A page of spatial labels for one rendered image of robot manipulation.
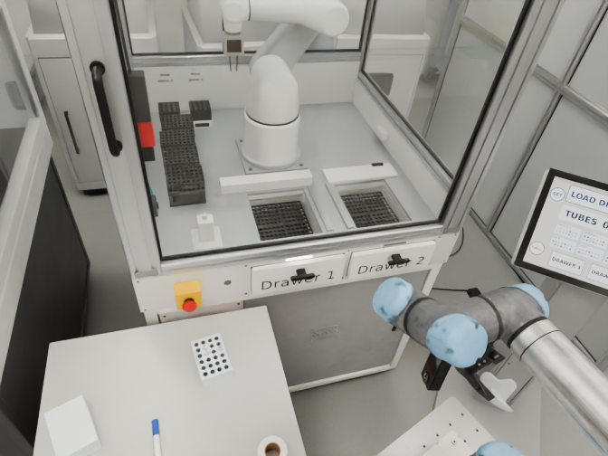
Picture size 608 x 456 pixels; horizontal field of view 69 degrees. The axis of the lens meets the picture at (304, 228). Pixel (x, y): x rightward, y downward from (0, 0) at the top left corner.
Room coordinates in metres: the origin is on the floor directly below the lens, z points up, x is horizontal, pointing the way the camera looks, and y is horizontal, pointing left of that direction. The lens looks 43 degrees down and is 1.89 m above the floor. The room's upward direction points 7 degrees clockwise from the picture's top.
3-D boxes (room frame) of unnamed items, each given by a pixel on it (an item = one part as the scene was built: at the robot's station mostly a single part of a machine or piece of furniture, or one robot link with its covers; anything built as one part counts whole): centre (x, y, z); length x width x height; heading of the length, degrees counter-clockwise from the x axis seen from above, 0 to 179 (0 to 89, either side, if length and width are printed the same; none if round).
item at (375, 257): (1.00, -0.30, 0.87); 0.29 x 0.02 x 0.11; 111
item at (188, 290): (0.76, 0.30, 0.88); 0.07 x 0.05 x 0.07; 111
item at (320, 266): (0.89, 0.00, 0.87); 0.29 x 0.02 x 0.11; 111
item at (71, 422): (0.39, 0.49, 0.79); 0.13 x 0.09 x 0.05; 40
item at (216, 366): (0.62, 0.21, 0.78); 0.12 x 0.08 x 0.04; 29
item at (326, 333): (1.36, 0.12, 0.40); 1.03 x 0.95 x 0.80; 111
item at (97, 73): (0.72, 0.40, 1.45); 0.05 x 0.03 x 0.19; 21
